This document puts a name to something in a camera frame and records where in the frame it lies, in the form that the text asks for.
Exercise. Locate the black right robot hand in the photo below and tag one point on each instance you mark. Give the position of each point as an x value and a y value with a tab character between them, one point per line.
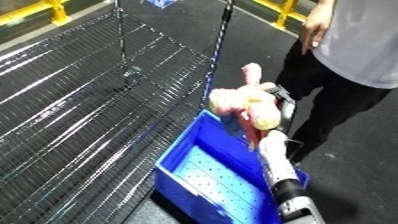
288	110

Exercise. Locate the person's hand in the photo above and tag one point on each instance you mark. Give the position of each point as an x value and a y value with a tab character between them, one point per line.
317	26

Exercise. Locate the pink soft toy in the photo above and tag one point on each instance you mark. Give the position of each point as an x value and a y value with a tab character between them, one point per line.
249	100

